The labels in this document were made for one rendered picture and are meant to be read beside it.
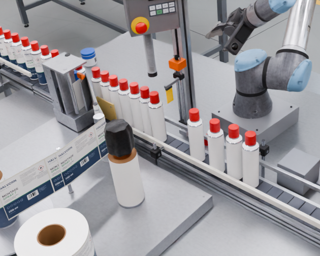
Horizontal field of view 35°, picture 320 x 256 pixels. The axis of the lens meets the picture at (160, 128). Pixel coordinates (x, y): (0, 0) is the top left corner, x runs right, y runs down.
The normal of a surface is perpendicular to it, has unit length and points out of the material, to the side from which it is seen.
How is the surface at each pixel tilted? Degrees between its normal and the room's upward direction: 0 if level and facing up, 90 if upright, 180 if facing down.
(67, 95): 90
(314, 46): 0
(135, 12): 90
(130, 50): 0
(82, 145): 90
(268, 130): 90
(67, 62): 0
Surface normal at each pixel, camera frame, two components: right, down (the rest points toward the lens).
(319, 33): -0.11, -0.80
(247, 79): -0.43, 0.57
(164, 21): 0.20, 0.56
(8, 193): 0.64, 0.40
